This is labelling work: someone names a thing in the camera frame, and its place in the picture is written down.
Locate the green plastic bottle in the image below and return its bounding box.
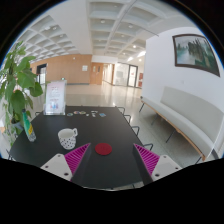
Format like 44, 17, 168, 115
22, 109, 36, 142

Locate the acrylic sign stand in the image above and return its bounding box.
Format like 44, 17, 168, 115
44, 80, 67, 115

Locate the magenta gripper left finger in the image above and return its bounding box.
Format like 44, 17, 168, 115
42, 143, 90, 181

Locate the black chair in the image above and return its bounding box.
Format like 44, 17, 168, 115
117, 107, 125, 115
131, 126, 140, 136
124, 115, 131, 124
143, 143, 154, 151

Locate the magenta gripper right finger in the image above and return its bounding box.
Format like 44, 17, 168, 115
133, 144, 181, 182

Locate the red round coaster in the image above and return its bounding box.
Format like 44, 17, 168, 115
95, 143, 112, 156

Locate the green potted plant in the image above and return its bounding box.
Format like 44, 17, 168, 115
0, 42, 43, 145

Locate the long white bench sofa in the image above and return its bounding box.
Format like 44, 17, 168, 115
141, 86, 224, 160

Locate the white polka dot mug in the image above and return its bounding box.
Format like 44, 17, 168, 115
58, 128, 78, 150

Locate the framed landscape painting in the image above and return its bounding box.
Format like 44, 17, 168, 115
172, 34, 220, 76

